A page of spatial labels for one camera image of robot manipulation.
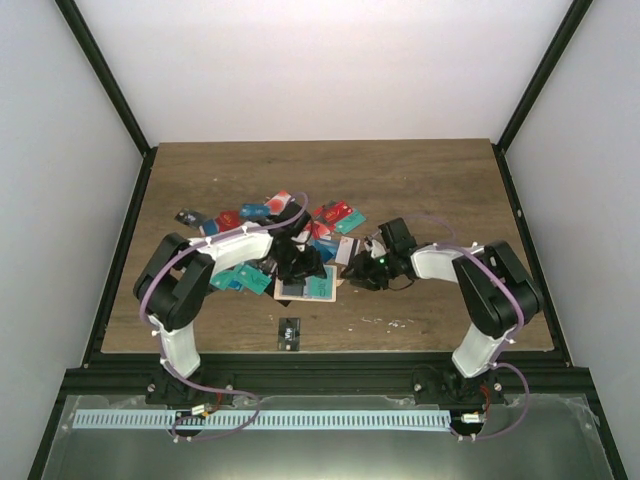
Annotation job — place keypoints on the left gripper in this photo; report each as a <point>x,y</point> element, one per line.
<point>313,266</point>

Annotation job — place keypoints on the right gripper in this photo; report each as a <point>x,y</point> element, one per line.
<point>363,272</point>

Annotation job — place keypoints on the teal card front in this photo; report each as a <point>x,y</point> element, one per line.
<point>319,288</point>

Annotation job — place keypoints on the beige leather card holder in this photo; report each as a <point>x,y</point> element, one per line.
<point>296,292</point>

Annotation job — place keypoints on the black card pair front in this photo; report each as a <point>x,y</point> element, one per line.
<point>289,334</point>

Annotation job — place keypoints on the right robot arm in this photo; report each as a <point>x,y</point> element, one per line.
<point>500,295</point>

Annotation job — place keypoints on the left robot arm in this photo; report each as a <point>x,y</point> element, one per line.
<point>173,285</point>

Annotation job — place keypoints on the white magnetic stripe card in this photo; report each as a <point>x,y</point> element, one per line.
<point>348,248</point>

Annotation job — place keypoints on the teal VIP card right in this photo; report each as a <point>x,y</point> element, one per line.
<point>350,222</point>

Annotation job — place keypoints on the teal vip card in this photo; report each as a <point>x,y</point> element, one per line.
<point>241,277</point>
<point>350,222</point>

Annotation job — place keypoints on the red VIP card right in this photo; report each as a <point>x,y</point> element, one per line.
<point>333,212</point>

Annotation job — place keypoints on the blue VIP card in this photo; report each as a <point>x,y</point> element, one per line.
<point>249,210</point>

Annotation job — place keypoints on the black VIP card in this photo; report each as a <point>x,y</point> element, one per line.
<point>190,218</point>

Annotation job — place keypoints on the black front frame rail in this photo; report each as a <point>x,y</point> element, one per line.
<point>300,373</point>

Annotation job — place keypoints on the light blue cable tray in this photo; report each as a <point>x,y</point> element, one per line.
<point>423,420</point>

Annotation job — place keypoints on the black right frame post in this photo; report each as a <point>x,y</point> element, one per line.
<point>560,41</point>

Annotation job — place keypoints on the black frame post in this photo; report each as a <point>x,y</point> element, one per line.
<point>560,41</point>
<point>91,50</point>

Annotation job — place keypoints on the black left frame post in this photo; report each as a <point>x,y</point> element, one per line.
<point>91,50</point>

